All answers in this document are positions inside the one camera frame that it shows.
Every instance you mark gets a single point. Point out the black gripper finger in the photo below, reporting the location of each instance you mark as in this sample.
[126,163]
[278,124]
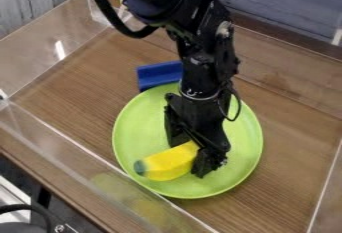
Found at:
[176,123]
[209,159]

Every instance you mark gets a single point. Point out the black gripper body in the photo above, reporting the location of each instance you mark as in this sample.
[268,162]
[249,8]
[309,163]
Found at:
[205,118]

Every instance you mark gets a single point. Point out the yellow toy banana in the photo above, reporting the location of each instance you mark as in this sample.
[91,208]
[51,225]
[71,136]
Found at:
[170,164]

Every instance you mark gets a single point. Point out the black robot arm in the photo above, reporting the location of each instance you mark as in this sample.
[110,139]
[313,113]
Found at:
[201,27]

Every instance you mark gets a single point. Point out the green round plate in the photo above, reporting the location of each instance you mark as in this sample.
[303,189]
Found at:
[140,137]

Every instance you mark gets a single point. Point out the blue foam block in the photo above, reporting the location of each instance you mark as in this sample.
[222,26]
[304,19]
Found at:
[158,74]

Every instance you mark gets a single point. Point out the clear acrylic enclosure wall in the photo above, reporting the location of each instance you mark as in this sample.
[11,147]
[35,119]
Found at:
[67,77]

